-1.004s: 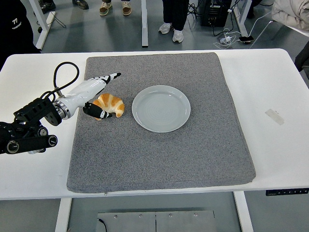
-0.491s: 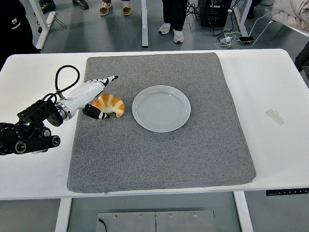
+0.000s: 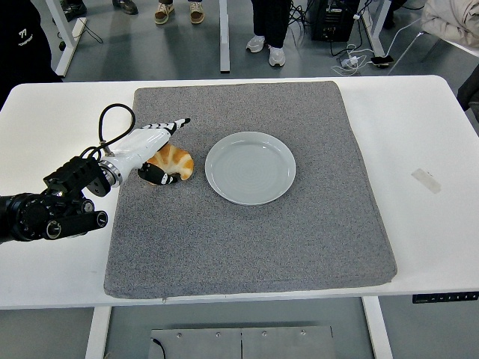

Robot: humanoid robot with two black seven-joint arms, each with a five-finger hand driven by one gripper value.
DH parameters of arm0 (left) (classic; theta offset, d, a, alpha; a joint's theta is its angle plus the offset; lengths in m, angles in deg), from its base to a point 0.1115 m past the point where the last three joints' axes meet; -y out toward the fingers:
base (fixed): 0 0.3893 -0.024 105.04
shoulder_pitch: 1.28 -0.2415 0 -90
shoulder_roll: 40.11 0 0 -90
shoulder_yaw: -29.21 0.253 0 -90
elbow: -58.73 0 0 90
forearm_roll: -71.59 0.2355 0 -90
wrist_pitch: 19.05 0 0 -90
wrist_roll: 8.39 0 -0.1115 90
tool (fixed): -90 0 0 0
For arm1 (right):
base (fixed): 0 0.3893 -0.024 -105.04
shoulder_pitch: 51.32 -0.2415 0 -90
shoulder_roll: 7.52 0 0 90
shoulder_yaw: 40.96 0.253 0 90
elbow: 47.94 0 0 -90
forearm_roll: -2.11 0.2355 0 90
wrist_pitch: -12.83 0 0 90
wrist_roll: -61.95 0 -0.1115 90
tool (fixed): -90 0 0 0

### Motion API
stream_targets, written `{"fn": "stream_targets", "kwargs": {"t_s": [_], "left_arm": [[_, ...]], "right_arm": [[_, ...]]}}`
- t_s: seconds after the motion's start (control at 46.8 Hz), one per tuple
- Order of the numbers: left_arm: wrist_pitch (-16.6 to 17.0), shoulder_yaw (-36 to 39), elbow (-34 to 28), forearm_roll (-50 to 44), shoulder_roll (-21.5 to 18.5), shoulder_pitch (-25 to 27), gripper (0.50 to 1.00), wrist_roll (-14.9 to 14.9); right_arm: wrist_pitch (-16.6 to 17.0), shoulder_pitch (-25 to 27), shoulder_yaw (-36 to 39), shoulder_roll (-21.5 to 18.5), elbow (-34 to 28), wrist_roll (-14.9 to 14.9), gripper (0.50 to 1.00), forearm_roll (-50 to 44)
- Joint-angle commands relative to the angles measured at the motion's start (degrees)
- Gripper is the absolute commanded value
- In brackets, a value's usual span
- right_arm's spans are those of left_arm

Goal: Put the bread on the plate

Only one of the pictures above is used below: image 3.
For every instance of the light grey round plate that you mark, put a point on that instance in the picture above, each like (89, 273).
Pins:
(250, 168)

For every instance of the translucent tape piece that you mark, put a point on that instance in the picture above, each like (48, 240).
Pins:
(426, 180)

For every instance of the beige padded fabric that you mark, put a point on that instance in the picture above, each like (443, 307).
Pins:
(453, 18)

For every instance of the dark grey fabric item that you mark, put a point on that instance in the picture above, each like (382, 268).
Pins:
(469, 89)

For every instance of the white desk frame leg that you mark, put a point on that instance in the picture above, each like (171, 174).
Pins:
(224, 37)
(376, 26)
(69, 48)

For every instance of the silver chair leg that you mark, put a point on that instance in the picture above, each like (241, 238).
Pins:
(411, 56)

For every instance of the croissant bread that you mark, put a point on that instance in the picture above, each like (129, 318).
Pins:
(179, 161)

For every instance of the white table leg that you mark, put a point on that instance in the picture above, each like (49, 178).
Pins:
(378, 329)
(98, 333)

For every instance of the grey fabric mat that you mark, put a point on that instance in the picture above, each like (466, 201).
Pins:
(243, 243)

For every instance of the grey metal plate with screws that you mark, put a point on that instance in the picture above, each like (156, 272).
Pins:
(262, 344)

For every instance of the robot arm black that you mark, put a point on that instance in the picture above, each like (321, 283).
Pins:
(37, 217)

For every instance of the person's leg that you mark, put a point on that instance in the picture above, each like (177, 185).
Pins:
(277, 37)
(260, 22)

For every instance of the white charger block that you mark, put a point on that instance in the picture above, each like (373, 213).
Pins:
(353, 60)

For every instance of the black smartphone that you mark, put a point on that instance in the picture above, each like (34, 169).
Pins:
(381, 61)

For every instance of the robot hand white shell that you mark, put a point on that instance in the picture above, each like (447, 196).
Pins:
(144, 144)

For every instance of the person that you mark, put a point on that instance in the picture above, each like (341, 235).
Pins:
(22, 48)

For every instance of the black electronics box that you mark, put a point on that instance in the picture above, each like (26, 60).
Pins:
(333, 20)

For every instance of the black table control panel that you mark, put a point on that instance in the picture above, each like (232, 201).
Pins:
(445, 297)

